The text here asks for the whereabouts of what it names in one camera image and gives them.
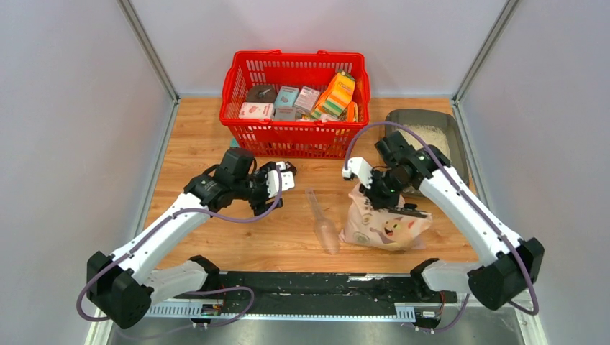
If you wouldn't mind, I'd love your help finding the black bag clip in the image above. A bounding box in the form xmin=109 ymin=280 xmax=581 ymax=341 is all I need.
xmin=388 ymin=203 xmax=431 ymax=219

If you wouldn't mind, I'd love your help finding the orange striped sponge pack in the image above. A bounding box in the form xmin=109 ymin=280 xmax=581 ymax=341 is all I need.
xmin=310 ymin=70 xmax=356 ymax=119

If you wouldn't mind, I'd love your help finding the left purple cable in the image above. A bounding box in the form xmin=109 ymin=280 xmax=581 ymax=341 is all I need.
xmin=76 ymin=164 xmax=287 ymax=340

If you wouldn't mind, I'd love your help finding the grey pink small box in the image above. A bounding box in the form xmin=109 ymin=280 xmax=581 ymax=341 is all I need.
xmin=293 ymin=86 xmax=320 ymax=114

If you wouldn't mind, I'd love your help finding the teal small box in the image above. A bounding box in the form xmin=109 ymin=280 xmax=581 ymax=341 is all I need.
xmin=274 ymin=86 xmax=300 ymax=108

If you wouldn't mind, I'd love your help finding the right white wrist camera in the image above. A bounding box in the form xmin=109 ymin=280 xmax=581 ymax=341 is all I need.
xmin=342 ymin=157 xmax=373 ymax=189

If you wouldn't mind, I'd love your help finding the red plastic shopping basket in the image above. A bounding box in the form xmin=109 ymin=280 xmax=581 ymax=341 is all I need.
xmin=219 ymin=50 xmax=370 ymax=159

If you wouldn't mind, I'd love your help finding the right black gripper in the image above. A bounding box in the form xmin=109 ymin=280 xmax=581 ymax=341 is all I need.
xmin=358 ymin=168 xmax=410 ymax=211

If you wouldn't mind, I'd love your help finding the grey litter box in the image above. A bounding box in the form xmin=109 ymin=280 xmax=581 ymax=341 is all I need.
xmin=385 ymin=109 xmax=470 ymax=186

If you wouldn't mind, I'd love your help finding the brown round tin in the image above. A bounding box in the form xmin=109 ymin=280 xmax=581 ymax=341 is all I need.
xmin=245 ymin=84 xmax=277 ymax=104

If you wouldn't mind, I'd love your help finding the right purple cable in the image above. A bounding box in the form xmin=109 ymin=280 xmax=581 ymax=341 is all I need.
xmin=342 ymin=121 xmax=540 ymax=334

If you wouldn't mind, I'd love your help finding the pink white box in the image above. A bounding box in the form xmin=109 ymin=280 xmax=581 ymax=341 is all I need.
xmin=238 ymin=102 xmax=274 ymax=120

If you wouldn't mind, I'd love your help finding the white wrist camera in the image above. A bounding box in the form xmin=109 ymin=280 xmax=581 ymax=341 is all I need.
xmin=266 ymin=167 xmax=296 ymax=198
xmin=342 ymin=157 xmax=373 ymax=189

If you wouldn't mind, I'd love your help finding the clear plastic scoop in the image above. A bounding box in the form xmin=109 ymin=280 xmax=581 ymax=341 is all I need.
xmin=305 ymin=188 xmax=340 ymax=254

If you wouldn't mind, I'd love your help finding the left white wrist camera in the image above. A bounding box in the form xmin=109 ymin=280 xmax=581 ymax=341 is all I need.
xmin=266 ymin=167 xmax=296 ymax=198

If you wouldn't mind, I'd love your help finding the orange item in basket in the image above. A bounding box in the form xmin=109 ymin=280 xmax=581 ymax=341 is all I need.
xmin=345 ymin=101 xmax=359 ymax=122

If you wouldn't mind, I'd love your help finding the purple cable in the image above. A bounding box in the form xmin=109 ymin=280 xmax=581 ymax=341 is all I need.
xmin=342 ymin=121 xmax=540 ymax=334
xmin=76 ymin=164 xmax=287 ymax=340

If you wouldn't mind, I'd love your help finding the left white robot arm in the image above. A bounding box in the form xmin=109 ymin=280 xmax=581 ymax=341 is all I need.
xmin=76 ymin=147 xmax=297 ymax=329

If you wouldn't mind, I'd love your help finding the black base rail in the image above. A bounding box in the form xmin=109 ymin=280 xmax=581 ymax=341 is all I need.
xmin=196 ymin=271 xmax=458 ymax=322

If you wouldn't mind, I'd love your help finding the pink cat litter bag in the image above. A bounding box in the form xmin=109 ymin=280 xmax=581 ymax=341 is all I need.
xmin=339 ymin=185 xmax=433 ymax=251

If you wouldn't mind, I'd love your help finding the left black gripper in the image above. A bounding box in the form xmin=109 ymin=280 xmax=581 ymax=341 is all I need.
xmin=232 ymin=162 xmax=283 ymax=216

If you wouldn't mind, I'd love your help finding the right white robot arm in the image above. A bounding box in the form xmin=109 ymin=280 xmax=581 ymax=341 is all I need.
xmin=360 ymin=131 xmax=545 ymax=311

